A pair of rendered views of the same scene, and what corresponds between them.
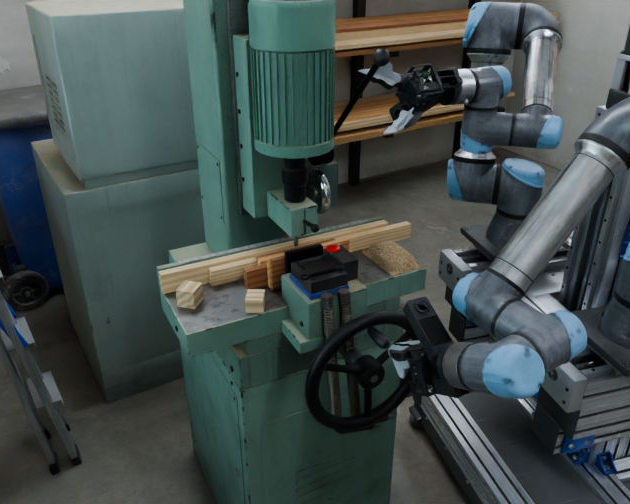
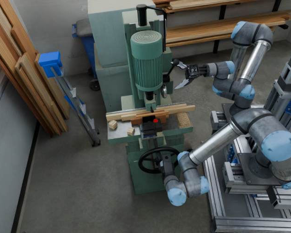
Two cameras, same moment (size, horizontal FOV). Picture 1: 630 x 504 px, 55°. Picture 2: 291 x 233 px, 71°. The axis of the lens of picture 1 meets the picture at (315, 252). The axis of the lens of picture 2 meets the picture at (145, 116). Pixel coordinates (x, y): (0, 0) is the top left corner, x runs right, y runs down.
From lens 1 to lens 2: 0.57 m
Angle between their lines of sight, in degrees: 25
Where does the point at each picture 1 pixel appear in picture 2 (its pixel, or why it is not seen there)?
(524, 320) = (190, 178)
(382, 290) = (175, 131)
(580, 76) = not seen: outside the picture
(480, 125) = (218, 83)
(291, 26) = (141, 51)
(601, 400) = (240, 186)
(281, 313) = (138, 136)
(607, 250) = not seen: hidden behind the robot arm
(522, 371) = (176, 199)
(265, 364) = (134, 147)
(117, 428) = not seen: hidden behind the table
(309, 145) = (150, 87)
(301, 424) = (147, 162)
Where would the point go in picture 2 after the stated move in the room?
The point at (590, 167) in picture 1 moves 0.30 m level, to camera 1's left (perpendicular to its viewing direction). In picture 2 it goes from (229, 131) to (163, 118)
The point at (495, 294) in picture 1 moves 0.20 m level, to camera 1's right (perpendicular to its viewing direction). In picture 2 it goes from (186, 163) to (229, 174)
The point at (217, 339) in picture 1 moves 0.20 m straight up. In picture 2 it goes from (117, 141) to (112, 121)
